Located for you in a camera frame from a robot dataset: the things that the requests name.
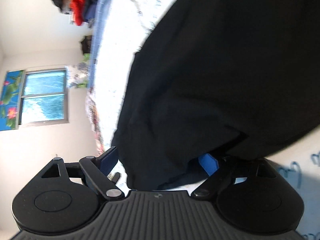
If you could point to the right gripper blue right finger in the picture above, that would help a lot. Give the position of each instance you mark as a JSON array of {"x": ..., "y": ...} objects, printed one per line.
[{"x": 220, "y": 177}]

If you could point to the floral pillow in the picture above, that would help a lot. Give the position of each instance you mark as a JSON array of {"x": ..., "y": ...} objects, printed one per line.
[{"x": 77, "y": 75}]

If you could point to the window with grey frame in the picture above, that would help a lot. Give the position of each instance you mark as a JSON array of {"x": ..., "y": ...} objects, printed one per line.
[{"x": 44, "y": 98}]

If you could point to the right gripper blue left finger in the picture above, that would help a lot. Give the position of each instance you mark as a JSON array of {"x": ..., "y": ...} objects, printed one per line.
[{"x": 96, "y": 170}]

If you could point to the black pants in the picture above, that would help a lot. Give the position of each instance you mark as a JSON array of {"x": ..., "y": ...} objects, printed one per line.
[{"x": 235, "y": 78}]

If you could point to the black handbag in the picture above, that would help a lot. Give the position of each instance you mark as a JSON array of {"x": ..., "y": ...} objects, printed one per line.
[{"x": 86, "y": 44}]

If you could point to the floral patterned blanket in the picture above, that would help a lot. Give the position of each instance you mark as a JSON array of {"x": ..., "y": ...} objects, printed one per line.
[{"x": 92, "y": 114}]

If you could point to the white script-print bed sheet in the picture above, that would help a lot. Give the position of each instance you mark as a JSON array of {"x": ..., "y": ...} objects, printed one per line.
[{"x": 127, "y": 25}]

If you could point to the green plastic chair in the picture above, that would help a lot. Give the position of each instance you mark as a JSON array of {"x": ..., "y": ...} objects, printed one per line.
[{"x": 86, "y": 58}]

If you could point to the lotus flower poster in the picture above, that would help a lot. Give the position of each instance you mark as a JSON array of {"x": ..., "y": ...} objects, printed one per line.
[{"x": 10, "y": 99}]

